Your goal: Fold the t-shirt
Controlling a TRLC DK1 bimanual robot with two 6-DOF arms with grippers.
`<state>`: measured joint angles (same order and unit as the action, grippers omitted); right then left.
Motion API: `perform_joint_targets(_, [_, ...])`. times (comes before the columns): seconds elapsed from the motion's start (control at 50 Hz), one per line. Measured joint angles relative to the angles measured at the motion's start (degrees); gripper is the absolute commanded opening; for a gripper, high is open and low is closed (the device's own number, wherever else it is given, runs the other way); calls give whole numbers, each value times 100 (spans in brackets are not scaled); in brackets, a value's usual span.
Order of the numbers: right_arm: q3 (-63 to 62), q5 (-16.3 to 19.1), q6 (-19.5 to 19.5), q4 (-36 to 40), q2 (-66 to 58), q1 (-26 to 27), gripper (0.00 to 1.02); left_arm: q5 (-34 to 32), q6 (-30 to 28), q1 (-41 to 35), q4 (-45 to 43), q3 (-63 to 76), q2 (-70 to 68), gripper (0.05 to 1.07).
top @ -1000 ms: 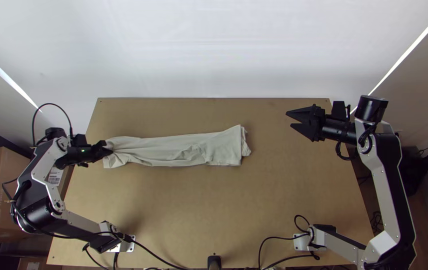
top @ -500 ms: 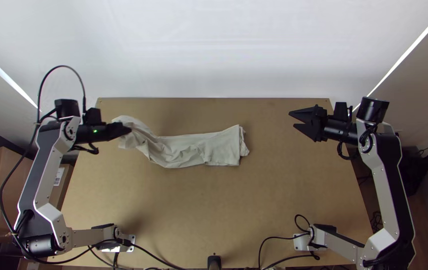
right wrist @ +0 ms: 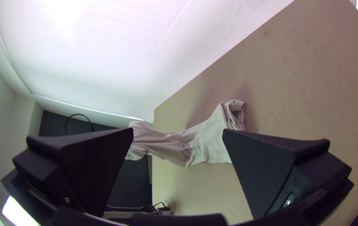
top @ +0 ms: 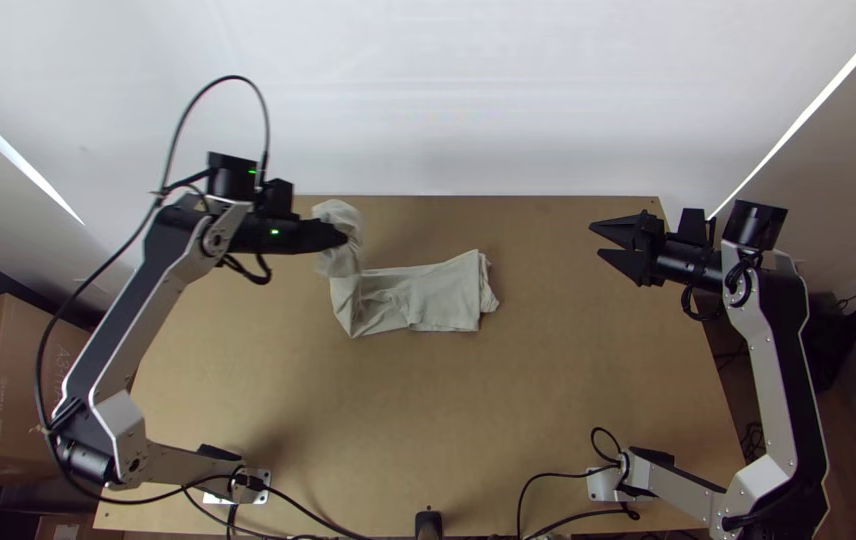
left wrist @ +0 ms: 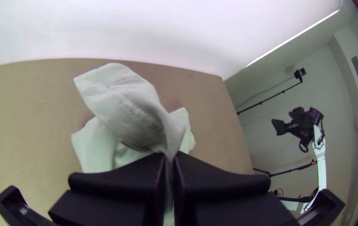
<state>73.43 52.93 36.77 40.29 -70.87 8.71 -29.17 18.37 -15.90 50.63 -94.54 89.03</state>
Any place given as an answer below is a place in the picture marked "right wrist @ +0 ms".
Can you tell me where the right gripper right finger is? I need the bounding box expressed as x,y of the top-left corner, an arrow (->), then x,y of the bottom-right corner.
222,128 -> 353,220

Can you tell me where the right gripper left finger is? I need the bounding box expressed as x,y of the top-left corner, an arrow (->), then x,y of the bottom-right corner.
12,126 -> 134,218

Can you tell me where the off-white t-shirt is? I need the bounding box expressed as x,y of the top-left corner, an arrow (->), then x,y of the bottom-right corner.
125,99 -> 246,169

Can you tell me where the black cable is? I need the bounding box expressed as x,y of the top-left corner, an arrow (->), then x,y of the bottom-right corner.
64,113 -> 95,136

